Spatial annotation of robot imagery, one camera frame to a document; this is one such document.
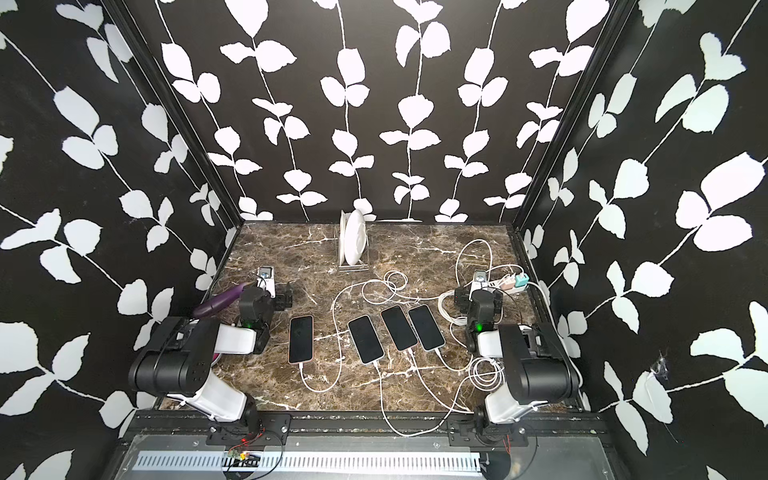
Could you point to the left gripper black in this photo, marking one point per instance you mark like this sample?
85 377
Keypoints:
282 298

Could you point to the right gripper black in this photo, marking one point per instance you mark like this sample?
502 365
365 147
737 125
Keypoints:
462 298

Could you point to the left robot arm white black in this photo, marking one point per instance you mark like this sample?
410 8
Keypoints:
177 360

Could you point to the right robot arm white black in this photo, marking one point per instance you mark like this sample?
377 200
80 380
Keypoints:
529 366

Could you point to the white power strip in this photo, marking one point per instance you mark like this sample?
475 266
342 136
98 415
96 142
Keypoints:
510 284

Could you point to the clear plate rack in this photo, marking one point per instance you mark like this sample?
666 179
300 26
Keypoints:
363 263

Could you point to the purple eggplant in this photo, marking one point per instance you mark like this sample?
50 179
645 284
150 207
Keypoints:
218 302

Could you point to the white plate front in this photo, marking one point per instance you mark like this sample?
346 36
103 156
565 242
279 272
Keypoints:
356 236

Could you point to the white plate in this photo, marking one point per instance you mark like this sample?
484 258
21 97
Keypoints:
342 237
356 236

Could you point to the white plate rear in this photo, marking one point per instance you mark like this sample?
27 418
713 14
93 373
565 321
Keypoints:
342 237

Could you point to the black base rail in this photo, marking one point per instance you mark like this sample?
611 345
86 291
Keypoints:
458 429

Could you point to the white perforated cable duct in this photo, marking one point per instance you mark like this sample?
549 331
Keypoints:
397 463

